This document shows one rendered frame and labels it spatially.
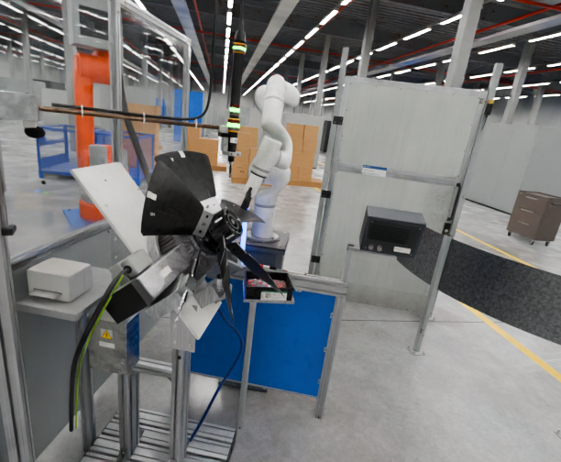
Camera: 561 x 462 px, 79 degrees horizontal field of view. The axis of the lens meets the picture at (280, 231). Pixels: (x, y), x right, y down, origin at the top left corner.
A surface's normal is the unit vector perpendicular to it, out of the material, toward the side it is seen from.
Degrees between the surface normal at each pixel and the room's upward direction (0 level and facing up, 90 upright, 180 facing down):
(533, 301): 90
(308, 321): 90
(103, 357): 90
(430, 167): 89
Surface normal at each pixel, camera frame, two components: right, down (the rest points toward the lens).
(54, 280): -0.14, 0.29
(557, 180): 0.16, 0.32
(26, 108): 0.45, 0.32
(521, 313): -0.70, 0.14
